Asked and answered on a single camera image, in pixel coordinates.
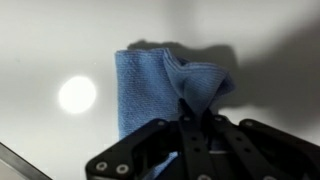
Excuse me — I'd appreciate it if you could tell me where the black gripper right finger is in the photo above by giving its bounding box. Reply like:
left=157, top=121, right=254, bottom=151
left=199, top=109, right=320, bottom=180

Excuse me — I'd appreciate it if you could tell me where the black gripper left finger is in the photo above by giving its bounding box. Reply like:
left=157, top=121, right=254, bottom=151
left=84, top=98, right=218, bottom=180

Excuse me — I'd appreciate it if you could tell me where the blue microfiber cloth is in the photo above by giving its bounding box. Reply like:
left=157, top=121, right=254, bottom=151
left=114, top=47, right=236, bottom=180

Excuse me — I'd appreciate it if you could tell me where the black framed whiteboard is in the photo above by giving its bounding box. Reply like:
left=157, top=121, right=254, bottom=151
left=0, top=0, right=320, bottom=180

